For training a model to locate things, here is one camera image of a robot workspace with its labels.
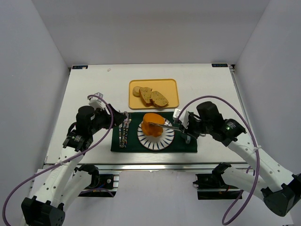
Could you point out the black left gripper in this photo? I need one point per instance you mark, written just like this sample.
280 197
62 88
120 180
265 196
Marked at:
113 117

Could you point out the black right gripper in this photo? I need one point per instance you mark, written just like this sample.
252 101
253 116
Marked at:
188 127

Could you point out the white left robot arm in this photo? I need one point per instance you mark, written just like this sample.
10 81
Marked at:
49 204

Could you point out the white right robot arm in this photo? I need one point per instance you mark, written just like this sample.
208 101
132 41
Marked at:
275 185

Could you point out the small round bread slice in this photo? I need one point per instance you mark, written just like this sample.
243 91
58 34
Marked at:
136 90

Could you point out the seeded bread slice left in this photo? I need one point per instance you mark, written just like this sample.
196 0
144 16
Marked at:
145 95

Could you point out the seeded bread slice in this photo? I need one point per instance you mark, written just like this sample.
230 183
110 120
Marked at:
145 95
158 99

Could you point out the seeded bread slice right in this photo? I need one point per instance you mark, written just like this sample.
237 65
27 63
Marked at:
158 99

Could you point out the white mug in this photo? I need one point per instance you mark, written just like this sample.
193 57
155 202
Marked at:
186 137

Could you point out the dark green placemat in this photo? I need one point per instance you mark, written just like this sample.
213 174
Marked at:
134 146

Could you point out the white blue striped plate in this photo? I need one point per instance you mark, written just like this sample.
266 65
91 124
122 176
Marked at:
155 138

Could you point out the yellow tray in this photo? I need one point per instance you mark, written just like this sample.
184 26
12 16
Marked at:
167 87

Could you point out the blue label sticker right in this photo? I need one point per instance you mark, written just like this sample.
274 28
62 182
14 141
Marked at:
218 65

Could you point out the blue label sticker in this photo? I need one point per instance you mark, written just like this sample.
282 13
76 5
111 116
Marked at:
218 65
79 67

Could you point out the blue label sticker left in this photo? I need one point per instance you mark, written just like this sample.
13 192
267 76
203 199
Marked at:
79 67

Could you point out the patterned handle fork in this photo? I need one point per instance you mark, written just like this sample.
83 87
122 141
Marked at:
122 133

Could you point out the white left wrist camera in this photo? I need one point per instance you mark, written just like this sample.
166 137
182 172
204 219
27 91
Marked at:
95 102

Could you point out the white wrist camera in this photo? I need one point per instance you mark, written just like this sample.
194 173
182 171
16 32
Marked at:
181 117
95 102

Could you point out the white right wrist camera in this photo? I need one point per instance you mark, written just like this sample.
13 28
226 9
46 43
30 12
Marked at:
181 117

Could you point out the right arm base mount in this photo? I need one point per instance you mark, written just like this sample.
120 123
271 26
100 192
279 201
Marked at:
211 186

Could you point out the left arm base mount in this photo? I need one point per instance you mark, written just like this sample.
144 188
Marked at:
102 184

